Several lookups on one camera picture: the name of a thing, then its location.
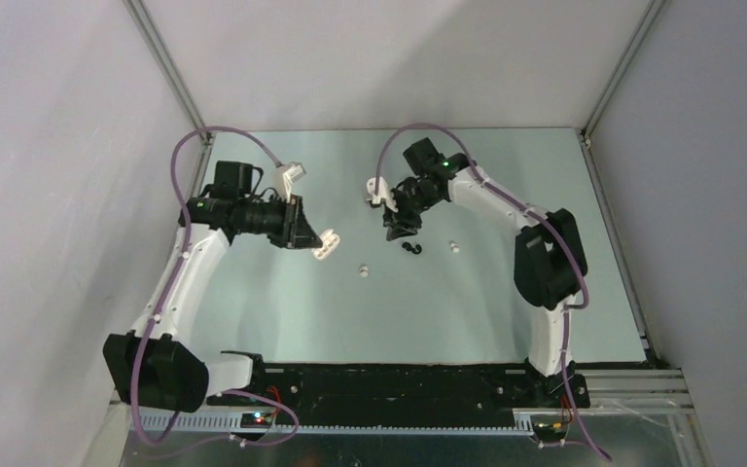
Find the aluminium frame post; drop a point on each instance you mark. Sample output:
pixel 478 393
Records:
pixel 632 48
pixel 149 31

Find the white earbud charging case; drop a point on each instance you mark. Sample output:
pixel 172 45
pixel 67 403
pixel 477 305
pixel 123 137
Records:
pixel 330 240

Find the controller board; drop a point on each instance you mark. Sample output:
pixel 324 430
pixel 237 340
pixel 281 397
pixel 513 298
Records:
pixel 550 434
pixel 256 421

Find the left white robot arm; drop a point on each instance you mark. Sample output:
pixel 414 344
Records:
pixel 154 364

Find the right controller board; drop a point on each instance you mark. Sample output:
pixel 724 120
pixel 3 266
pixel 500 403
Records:
pixel 550 434

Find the left controller board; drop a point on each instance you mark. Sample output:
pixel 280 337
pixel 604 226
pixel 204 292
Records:
pixel 256 421

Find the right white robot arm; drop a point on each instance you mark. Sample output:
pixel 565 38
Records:
pixel 550 264

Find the left aluminium frame post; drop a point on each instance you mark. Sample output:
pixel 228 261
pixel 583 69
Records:
pixel 149 31

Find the black earbud pair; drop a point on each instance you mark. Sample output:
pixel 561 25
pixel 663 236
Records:
pixel 415 249

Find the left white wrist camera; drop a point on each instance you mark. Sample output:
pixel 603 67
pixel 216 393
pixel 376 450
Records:
pixel 284 178

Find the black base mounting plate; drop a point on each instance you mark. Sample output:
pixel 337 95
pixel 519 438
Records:
pixel 409 396

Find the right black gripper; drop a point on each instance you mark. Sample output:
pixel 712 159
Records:
pixel 400 225

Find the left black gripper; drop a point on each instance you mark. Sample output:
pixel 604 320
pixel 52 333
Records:
pixel 297 232

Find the right aluminium frame post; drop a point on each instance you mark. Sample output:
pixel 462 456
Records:
pixel 632 48

